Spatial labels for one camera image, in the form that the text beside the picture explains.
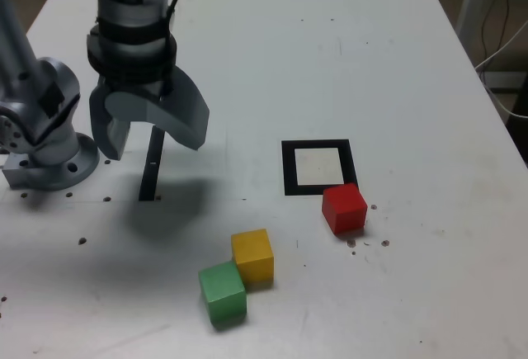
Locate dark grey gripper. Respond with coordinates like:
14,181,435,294
89,64,210,160

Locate yellow cube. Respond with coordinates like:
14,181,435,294
230,228,276,285

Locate green cube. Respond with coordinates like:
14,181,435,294
198,260,248,324

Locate red cube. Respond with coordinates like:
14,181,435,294
321,182,369,235

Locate black tape square outline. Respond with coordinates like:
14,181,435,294
280,139,360,197

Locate black tape strip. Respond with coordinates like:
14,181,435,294
138,125,166,202

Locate white cable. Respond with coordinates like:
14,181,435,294
474,20,528,120

